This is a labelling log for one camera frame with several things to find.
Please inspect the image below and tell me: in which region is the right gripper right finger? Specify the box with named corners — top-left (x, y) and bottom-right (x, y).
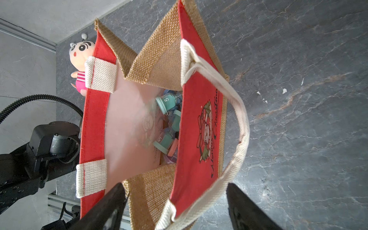
top-left (226, 183), bottom-right (281, 230)

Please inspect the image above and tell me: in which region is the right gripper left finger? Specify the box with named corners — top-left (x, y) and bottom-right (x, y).
top-left (71, 183), bottom-right (127, 230)

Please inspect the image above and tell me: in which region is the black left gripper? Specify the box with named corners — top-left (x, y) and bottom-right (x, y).
top-left (25, 121), bottom-right (81, 181)

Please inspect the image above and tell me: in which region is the green hourglass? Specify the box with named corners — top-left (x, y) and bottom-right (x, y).
top-left (153, 110), bottom-right (181, 155)
top-left (155, 93), bottom-right (178, 115)

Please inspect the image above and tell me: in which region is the pink hourglass lying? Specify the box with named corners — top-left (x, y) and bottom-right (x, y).
top-left (167, 139), bottom-right (178, 157)

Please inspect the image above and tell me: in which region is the pink plush doll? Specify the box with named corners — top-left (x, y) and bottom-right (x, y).
top-left (69, 34), bottom-right (95, 96)

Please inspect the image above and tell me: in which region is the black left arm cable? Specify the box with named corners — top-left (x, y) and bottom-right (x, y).
top-left (0, 94), bottom-right (84, 124)

